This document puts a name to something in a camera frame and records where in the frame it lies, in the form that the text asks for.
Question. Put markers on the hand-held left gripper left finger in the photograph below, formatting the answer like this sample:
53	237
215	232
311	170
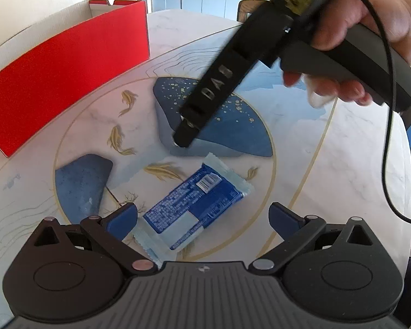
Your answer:
123	217

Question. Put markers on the person's right hand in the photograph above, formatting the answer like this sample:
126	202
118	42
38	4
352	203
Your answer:
397	20

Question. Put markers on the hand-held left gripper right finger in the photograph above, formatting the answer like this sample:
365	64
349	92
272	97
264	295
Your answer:
281	217

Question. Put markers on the red cardboard box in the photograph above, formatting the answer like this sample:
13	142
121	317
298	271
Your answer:
54	75

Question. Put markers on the brown wooden chair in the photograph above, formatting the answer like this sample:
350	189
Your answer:
247	9

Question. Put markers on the blue snack packet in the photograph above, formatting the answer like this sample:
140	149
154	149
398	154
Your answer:
191	205

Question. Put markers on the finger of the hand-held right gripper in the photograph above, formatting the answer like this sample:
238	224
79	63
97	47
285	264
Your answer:
185	135

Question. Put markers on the white blue patterned desktop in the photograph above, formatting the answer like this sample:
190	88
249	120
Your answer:
346	144

